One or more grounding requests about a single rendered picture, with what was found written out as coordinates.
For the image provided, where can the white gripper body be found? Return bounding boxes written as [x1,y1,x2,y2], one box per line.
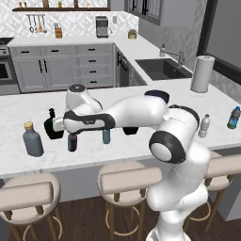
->
[51,116,66,133]

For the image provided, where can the black glass bottle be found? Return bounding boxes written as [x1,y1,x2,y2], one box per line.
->
[43,107,66,141]

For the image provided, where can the dark purple bottle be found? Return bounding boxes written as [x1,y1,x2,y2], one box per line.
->
[67,132,78,153]

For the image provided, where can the grey bottle with tan cap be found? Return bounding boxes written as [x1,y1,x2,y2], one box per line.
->
[22,121,45,158]

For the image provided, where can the teal blue bottle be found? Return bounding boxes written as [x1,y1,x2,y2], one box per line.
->
[102,128,112,145]

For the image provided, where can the grey base cupboards run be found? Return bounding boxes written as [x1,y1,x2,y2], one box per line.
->
[8,42,116,94]

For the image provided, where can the steel oven with hob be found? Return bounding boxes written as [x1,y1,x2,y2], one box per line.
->
[0,36,22,96]

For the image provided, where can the beige bar stool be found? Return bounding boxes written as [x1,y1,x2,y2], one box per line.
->
[0,171,64,241]
[96,160,165,241]
[183,150,241,233]

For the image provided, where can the black dishwasher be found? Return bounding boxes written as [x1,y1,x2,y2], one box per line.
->
[115,49,131,88]

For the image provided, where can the wooden knife block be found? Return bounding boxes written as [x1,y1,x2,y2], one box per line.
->
[53,23,64,40]

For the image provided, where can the grey coffee machine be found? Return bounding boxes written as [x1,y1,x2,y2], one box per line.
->
[95,15,110,40]

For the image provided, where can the potted plant in yellow pot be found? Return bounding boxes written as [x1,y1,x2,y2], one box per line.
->
[127,28,138,40]

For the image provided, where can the dark sink basin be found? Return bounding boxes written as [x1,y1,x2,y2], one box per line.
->
[135,57,193,82]

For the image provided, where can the grey soap dispenser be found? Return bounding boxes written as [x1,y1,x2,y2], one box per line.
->
[158,42,167,58]

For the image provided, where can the grey tap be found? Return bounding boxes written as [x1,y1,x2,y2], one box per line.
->
[164,48,186,69]

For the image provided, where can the clear plastic bottle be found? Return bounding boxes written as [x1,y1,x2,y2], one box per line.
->
[198,113,211,138]

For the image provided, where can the white paper towel roll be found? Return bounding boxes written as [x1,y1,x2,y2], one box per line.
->
[189,55,217,94]

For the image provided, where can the green blue plastic bottle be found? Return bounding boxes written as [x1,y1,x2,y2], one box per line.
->
[226,105,241,130]

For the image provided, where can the rail with hanging tools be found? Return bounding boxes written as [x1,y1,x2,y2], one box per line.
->
[25,13,49,34]

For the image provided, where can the dark wooden wall shelf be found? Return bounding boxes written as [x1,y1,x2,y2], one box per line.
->
[11,7,111,13]

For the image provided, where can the grey wall cupboards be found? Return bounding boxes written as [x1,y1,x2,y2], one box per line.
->
[123,0,202,28]

